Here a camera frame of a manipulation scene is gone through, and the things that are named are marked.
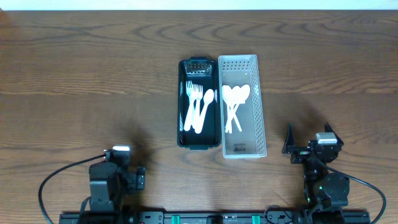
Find white plastic fork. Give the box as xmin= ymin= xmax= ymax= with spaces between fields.
xmin=184 ymin=84 xmax=199 ymax=131
xmin=185 ymin=81 xmax=193 ymax=129
xmin=193 ymin=84 xmax=203 ymax=129

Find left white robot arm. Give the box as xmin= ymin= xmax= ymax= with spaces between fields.
xmin=59 ymin=149 xmax=146 ymax=224

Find clear white plastic basket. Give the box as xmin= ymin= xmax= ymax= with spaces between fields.
xmin=218 ymin=54 xmax=267 ymax=159

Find white plastic spoon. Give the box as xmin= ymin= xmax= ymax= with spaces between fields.
xmin=224 ymin=84 xmax=251 ymax=133
xmin=195 ymin=89 xmax=214 ymax=134
xmin=222 ymin=85 xmax=232 ymax=133
xmin=228 ymin=86 xmax=241 ymax=133

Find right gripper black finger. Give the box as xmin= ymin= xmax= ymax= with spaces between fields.
xmin=324 ymin=122 xmax=344 ymax=145
xmin=284 ymin=124 xmax=295 ymax=147

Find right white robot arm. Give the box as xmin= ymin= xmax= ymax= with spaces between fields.
xmin=282 ymin=123 xmax=349 ymax=223

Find dark green plastic basket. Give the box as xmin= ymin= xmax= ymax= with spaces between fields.
xmin=177 ymin=57 xmax=221 ymax=150

